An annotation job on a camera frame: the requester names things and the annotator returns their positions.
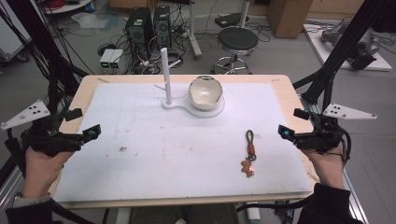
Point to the wooden table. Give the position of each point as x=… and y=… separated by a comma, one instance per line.
x=90, y=79

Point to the white eggshell-shaped bowl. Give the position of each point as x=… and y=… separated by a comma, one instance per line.
x=205, y=93

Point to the cardboard box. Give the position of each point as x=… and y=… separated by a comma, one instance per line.
x=288, y=17

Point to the white round table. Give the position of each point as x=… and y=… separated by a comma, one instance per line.
x=68, y=6

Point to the white power supply unit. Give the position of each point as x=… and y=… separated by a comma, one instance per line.
x=116, y=60
x=106, y=60

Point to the black computer tower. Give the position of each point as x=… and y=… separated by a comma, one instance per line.
x=162, y=25
x=139, y=28

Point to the grey robot device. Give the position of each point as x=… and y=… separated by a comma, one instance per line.
x=364, y=49

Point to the black frame strut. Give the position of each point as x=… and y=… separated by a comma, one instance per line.
x=37, y=40
x=345, y=40

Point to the white floor board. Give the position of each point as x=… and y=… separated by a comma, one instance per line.
x=381, y=63

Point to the white table leg stand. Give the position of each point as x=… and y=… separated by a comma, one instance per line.
x=193, y=28

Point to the person's left hand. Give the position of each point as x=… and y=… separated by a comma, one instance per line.
x=40, y=172

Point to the white pole stand with base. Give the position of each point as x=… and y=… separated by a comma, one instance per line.
x=167, y=77

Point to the white table mat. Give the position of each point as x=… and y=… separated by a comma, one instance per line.
x=174, y=155

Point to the black flat floor device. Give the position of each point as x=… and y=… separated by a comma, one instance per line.
x=230, y=20

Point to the clear plastic bag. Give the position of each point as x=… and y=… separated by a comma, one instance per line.
x=88, y=20

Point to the person's right hand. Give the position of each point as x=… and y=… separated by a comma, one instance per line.
x=327, y=168

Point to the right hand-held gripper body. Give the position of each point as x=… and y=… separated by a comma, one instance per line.
x=323, y=137

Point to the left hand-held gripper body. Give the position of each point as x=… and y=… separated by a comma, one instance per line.
x=46, y=141

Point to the black round stool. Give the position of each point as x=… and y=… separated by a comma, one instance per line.
x=237, y=39

